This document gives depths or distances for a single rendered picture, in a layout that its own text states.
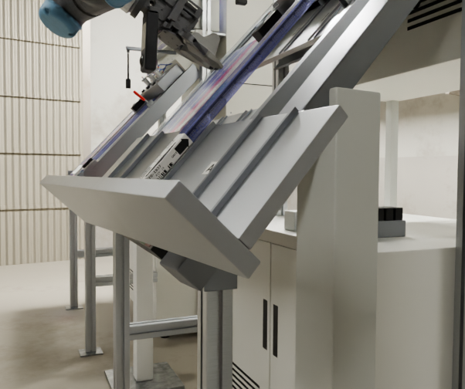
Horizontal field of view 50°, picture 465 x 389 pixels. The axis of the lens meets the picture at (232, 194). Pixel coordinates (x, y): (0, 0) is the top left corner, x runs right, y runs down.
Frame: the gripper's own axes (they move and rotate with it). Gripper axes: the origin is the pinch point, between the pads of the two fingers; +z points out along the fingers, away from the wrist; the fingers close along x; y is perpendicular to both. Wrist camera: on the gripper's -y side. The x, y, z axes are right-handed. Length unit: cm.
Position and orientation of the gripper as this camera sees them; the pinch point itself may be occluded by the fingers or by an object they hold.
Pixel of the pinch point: (214, 67)
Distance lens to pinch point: 109.3
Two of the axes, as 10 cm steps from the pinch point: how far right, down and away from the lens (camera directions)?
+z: 7.9, 5.1, 3.6
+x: -3.9, -0.4, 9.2
